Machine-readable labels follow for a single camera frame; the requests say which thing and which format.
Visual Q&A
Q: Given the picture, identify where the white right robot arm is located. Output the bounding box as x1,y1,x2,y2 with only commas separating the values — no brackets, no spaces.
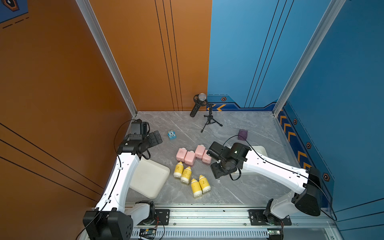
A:
207,142,323,226

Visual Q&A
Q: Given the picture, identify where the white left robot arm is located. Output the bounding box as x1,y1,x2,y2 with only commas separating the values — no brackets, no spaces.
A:
83,131,163,240

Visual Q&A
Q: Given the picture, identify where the pink pencil sharpener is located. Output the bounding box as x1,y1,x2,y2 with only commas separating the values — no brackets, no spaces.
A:
195,145,206,159
176,148,188,162
184,151,196,166
202,150,212,165

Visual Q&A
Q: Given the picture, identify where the white left storage tray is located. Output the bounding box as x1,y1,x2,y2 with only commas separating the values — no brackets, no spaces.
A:
130,159,170,199

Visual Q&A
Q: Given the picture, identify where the white storage tray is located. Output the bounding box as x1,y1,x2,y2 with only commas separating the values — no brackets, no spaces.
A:
130,159,170,199
252,146,268,157

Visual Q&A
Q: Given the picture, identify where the white right storage tray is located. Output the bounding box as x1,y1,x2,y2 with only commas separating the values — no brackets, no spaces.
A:
252,146,268,157

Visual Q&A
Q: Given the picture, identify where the blue owl toy block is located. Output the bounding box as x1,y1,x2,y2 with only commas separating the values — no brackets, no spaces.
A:
168,130,177,140

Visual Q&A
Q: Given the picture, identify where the purple cube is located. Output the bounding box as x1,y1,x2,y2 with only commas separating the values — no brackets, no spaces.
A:
238,129,248,141

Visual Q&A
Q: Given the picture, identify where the black microphone tripod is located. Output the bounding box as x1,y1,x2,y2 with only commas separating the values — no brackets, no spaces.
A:
201,103,223,133

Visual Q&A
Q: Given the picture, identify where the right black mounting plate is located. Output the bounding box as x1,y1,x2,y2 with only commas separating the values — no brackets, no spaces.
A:
248,209,292,227

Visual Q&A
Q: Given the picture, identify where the black mounting plate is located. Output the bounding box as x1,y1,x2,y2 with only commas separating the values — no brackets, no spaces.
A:
139,209,170,226
248,209,292,227

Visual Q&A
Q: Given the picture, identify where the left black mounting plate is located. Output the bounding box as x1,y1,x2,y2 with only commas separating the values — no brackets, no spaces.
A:
139,209,170,226

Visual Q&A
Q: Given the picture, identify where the right small circuit board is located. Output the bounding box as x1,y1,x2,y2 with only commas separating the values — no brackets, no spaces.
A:
267,229,284,240

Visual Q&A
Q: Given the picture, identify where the green circuit board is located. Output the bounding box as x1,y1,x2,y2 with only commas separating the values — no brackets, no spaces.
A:
139,228,157,238

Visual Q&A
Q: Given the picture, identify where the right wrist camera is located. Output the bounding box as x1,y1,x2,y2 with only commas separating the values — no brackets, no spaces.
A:
207,142,226,161

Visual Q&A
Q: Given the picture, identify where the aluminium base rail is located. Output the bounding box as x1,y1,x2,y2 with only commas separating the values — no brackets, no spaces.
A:
77,203,343,240

